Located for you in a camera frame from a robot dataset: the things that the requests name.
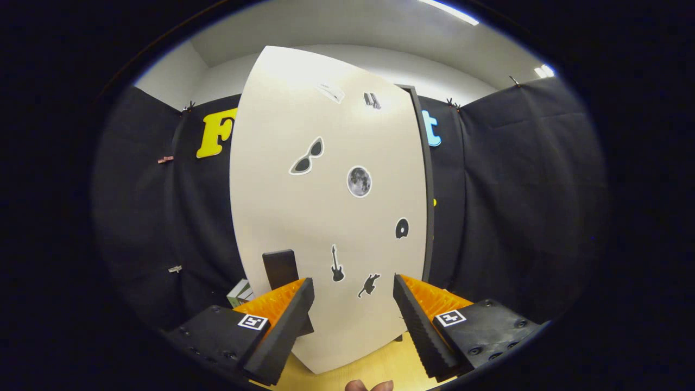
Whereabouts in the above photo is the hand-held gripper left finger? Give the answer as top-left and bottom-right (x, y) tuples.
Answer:
(163, 278), (315, 386)

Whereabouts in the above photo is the green and white book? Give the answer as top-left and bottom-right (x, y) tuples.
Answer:
(227, 279), (255, 308)

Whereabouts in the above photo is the black backdrop cloth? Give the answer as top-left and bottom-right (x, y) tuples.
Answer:
(92, 76), (608, 337)

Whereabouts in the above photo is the black door handle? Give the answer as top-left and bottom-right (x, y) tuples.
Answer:
(262, 249), (314, 336)

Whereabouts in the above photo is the beige cabinet with dark frame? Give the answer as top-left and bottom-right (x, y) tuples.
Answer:
(399, 84), (436, 343)

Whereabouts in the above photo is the beige cabinet door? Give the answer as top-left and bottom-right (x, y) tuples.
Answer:
(229, 46), (429, 374)

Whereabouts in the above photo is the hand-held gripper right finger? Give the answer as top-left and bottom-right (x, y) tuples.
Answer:
(393, 274), (549, 383)

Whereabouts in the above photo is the long ceiling light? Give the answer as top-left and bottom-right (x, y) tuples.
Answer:
(418, 0), (480, 26)

